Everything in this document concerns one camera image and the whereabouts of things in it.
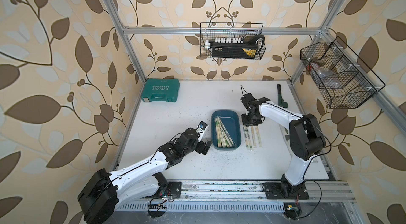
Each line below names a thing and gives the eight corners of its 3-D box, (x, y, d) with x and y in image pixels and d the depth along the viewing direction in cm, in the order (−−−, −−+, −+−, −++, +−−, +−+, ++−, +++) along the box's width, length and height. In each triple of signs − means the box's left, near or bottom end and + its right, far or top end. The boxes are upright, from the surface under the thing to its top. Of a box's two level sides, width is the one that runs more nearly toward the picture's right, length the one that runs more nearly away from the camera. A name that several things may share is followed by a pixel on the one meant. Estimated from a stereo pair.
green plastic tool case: (141, 103, 111) (138, 98, 106) (148, 83, 124) (146, 77, 119) (178, 103, 111) (177, 98, 106) (182, 83, 124) (181, 77, 119)
